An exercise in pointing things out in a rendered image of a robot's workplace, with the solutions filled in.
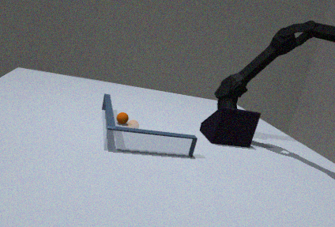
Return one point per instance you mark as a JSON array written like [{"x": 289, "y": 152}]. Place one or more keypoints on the clear l-shaped low walls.
[{"x": 145, "y": 143}]

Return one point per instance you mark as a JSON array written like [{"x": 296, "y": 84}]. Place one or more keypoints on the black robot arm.
[{"x": 235, "y": 85}]

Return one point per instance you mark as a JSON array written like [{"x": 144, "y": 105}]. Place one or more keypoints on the brown ball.
[{"x": 122, "y": 118}]

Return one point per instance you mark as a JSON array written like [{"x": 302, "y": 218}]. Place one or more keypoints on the translucent tan ball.
[{"x": 133, "y": 124}]

